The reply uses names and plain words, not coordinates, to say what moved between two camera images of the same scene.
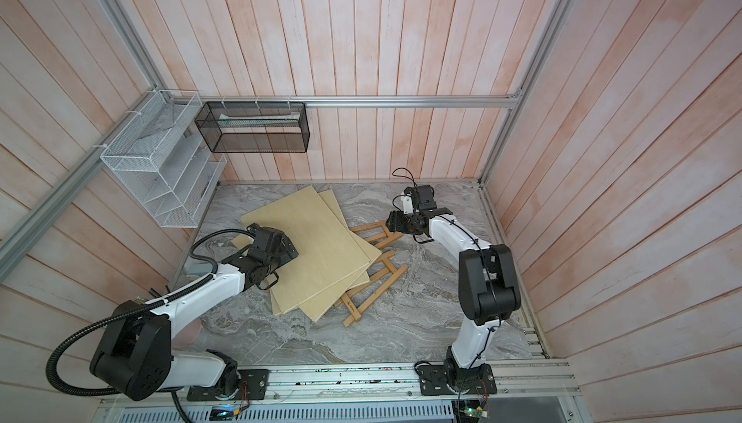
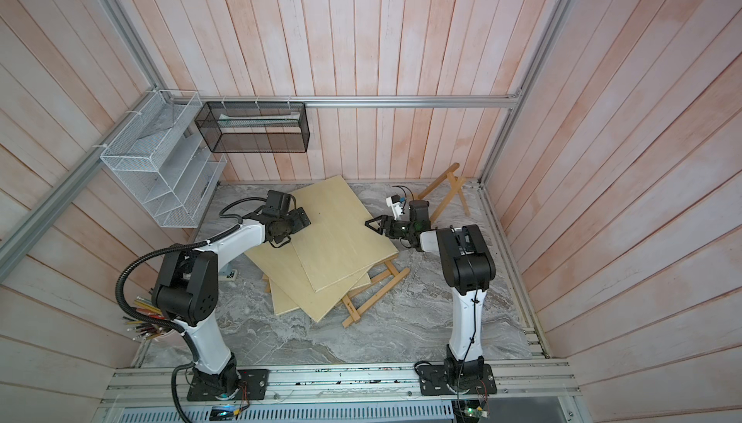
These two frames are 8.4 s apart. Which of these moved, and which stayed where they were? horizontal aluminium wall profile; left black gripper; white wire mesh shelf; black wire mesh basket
Moved: left black gripper
Stayed: black wire mesh basket; white wire mesh shelf; horizontal aluminium wall profile
